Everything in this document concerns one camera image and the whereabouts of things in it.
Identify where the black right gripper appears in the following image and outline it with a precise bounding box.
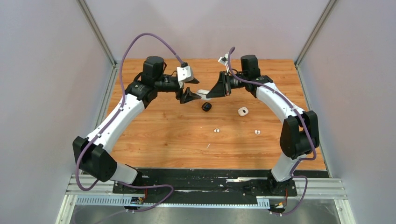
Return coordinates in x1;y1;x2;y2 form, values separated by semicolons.
207;70;248;98

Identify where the white oval charging case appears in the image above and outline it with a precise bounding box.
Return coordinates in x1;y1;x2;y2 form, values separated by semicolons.
196;89;211;101

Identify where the black glossy charging case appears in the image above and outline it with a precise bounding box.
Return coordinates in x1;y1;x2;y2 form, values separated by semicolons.
201;102;212;112

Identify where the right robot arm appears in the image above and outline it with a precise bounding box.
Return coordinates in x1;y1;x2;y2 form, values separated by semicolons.
206;54;320;195

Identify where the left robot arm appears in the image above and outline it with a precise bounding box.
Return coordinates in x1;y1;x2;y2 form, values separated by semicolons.
72;56;201;193

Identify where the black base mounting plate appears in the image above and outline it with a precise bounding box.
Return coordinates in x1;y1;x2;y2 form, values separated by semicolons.
110;168;304;205

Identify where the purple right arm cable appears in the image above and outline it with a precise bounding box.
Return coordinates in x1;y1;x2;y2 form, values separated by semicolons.
227;46;318;217

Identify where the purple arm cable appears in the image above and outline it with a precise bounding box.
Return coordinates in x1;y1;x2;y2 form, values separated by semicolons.
227;46;318;217
75;33;189;213

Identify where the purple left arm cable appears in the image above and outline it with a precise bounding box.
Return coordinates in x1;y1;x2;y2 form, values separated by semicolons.
75;33;189;213

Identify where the aluminium frame rail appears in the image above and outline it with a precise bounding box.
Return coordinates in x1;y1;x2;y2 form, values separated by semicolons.
57;175;356;224

